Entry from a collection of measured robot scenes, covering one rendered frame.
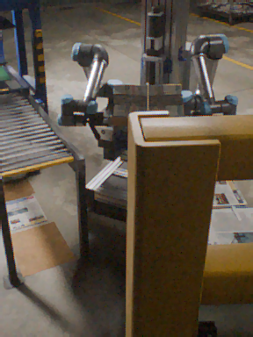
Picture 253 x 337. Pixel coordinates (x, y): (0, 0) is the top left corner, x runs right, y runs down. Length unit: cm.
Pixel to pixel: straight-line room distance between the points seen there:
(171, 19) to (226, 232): 186
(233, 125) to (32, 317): 232
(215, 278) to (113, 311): 211
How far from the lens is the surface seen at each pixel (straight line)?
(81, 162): 251
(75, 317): 266
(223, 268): 59
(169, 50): 288
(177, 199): 47
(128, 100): 227
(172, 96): 227
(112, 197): 318
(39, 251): 308
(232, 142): 47
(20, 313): 273
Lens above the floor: 205
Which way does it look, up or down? 28 degrees down
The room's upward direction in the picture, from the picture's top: 1 degrees counter-clockwise
